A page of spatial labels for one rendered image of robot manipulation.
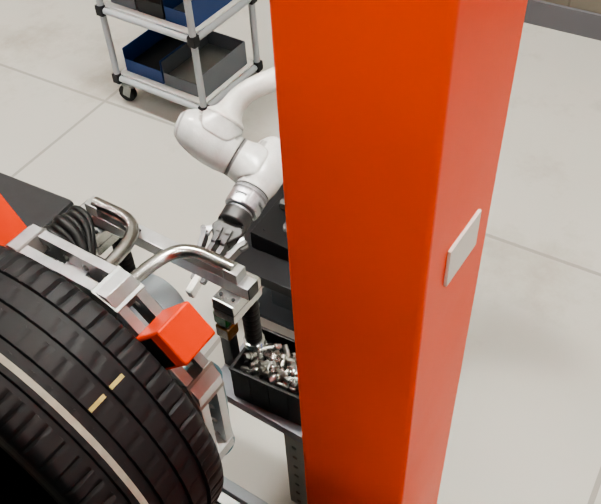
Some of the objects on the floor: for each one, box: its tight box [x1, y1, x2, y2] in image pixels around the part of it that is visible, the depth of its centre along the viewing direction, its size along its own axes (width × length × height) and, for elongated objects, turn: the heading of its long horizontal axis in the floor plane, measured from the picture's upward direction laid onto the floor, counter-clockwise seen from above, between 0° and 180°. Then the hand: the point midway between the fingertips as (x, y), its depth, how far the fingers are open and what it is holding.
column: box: [284, 434, 307, 504], centre depth 204 cm, size 10×10×42 cm
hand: (197, 281), depth 181 cm, fingers closed
